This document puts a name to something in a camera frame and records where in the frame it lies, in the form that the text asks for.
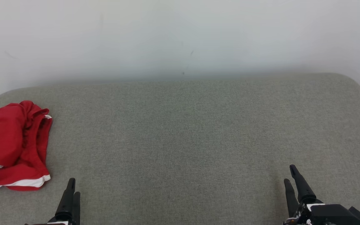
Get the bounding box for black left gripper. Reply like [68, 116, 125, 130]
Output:
[24, 178, 81, 225]

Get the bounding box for red shorts white trim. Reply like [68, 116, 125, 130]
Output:
[0, 100, 53, 194]

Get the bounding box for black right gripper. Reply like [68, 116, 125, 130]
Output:
[282, 164, 325, 225]

